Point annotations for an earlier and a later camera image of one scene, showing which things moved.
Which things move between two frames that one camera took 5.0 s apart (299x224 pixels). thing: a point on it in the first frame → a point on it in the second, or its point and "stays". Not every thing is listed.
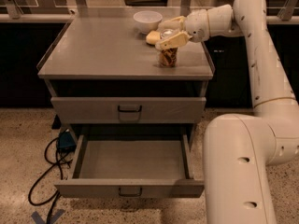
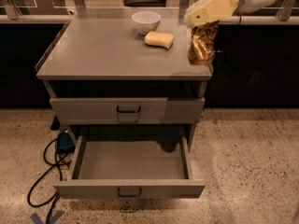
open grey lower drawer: [131, 166] stays
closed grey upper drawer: [129, 110] stays
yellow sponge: [152, 37] stays
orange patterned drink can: [167, 57] → [203, 41]
